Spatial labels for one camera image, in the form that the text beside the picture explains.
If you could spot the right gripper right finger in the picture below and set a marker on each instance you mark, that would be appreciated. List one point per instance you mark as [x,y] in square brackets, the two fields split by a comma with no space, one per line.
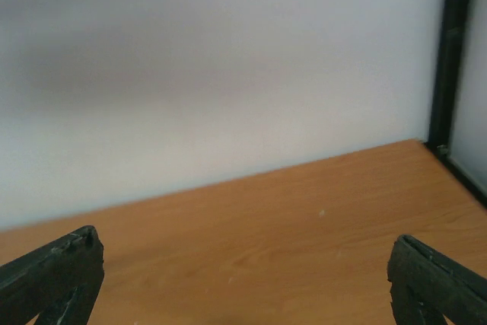
[428,287]

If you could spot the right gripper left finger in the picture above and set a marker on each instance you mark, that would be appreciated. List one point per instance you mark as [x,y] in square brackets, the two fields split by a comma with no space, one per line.
[57,283]

